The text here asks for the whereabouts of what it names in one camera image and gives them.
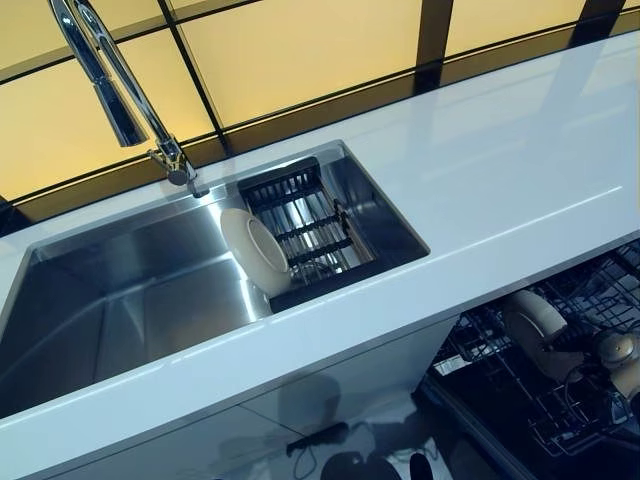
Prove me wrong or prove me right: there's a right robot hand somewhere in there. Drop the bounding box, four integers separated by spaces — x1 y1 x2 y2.
590 326 640 407

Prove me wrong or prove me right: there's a cream ceramic plate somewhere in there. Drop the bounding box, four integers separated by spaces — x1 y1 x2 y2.
501 289 585 387
219 206 293 297

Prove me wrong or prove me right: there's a black sink drain rack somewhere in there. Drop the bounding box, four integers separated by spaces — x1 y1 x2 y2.
235 155 377 315

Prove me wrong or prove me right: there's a stainless steel sink basin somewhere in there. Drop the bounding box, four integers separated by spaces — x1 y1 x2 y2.
0 139 433 397

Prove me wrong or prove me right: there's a wide white cabinet door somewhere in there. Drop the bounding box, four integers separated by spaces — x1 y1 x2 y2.
0 403 327 480

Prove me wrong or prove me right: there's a chrome gooseneck kitchen faucet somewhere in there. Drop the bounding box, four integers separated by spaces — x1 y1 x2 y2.
46 0 212 200

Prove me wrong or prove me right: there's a black wire dishwasher rack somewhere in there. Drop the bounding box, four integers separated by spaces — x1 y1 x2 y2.
433 243 640 460

